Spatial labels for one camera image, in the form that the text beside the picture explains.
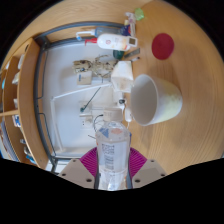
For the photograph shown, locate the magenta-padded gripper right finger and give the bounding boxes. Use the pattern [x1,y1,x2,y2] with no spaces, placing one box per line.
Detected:
[126,147,168,190]

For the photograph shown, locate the cream plastic cup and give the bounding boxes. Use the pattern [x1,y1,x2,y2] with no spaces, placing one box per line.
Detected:
[129,73,184,127]

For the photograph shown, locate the dark green jar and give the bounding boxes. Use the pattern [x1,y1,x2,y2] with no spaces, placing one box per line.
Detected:
[112,49,126,61]

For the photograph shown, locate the wooden shelf unit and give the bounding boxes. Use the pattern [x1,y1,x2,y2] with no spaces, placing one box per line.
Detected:
[0,37,51,169]

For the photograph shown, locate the white wall socket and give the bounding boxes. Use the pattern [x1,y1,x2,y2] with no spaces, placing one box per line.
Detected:
[79,101,95,129]

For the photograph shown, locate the pink packet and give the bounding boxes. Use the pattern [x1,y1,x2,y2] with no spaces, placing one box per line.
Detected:
[125,12,138,26]

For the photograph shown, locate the clear blue spray bottle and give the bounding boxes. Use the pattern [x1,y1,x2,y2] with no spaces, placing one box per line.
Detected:
[75,26,129,42]

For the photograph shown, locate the flat round red coaster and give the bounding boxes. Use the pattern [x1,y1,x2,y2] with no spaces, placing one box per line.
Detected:
[151,32,175,61]

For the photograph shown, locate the grey metal desk frame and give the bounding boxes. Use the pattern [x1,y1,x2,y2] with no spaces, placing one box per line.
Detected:
[32,21,126,173]

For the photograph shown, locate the blue packet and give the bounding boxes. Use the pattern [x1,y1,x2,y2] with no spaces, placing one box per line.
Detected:
[119,24,133,37]

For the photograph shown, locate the white desk lamp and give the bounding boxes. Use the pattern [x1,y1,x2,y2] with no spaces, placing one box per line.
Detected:
[49,83,114,151]

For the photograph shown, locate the tree creature figurine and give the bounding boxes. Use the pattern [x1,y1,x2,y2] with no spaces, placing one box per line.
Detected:
[73,54,118,79]

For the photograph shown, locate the white paper bag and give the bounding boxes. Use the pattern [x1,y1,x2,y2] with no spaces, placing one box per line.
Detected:
[110,60,135,94]

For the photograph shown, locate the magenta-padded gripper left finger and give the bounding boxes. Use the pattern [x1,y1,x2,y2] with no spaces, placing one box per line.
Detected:
[57,146,100,190]

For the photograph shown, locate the white charger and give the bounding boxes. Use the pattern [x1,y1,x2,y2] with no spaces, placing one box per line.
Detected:
[123,105,134,123]

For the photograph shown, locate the clear plastic water bottle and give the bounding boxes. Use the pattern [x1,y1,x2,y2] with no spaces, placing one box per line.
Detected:
[95,108,132,192]

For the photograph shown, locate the green wipes packet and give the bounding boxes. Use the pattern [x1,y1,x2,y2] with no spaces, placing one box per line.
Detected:
[134,7,145,22]

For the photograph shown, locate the white red-pump lotion bottle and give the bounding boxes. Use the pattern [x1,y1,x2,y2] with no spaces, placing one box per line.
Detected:
[84,33,138,52]

